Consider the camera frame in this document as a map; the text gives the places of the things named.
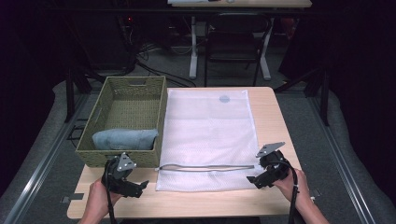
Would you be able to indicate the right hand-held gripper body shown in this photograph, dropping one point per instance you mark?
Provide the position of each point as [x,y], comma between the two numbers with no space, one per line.
[275,168]

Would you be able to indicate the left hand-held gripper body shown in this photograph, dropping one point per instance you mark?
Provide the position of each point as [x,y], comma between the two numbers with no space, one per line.
[116,179]

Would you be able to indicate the light blue jeans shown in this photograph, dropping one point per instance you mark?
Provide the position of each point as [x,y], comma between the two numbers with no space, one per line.
[124,139]

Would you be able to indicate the white mesh laundry bag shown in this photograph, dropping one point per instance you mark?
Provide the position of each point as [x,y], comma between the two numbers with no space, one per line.
[208,133]

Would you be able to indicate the green woven basket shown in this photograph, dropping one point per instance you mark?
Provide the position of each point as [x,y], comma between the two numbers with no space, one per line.
[134,109]

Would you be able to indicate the person's left hand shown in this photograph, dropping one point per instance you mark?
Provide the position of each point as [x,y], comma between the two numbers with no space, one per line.
[99,199]

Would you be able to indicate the person's right hand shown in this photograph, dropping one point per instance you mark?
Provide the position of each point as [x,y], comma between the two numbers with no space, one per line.
[300,189]

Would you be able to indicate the grey tape piece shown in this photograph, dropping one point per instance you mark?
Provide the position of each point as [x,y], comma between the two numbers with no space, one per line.
[73,198]

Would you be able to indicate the black metal stand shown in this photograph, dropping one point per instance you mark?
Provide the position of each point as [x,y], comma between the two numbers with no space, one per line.
[70,93]
[323,93]

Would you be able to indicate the black chair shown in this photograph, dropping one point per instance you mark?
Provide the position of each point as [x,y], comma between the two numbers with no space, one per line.
[236,43]

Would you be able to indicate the dark cabinet with red light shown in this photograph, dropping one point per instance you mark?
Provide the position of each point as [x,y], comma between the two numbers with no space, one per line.
[127,40]

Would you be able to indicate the wooden desk with white legs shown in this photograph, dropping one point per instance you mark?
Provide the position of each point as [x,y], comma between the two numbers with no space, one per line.
[239,3]

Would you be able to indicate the metal floor rail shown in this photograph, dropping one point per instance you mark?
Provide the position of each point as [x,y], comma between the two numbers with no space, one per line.
[40,168]
[345,168]

